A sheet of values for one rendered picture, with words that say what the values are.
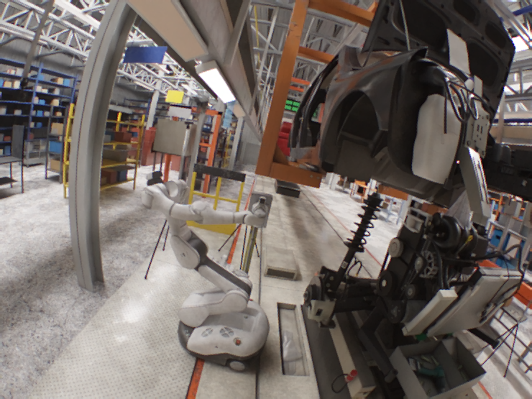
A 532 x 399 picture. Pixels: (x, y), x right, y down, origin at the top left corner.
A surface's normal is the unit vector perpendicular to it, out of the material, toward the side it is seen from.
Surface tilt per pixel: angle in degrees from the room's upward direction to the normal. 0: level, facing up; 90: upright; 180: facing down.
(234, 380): 0
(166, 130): 90
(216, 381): 0
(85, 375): 0
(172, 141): 90
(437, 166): 90
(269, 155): 90
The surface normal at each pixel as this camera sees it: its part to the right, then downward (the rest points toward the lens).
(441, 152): 0.00, 0.21
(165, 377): 0.22, -0.95
